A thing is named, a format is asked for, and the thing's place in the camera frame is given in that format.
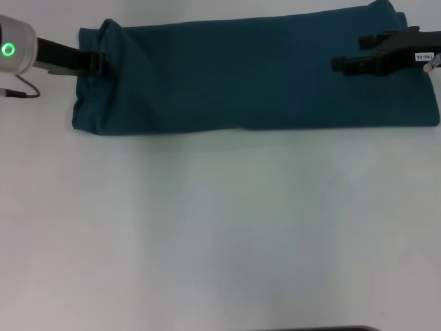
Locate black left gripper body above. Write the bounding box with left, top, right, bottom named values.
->
left=34, top=37, right=94, bottom=77

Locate grey left arm cable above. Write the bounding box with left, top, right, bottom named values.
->
left=0, top=74, right=41, bottom=100

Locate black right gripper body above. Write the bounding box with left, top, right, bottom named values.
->
left=378, top=26, right=441, bottom=76

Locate teal t-shirt with cream letters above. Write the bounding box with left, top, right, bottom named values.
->
left=70, top=0, right=441, bottom=137

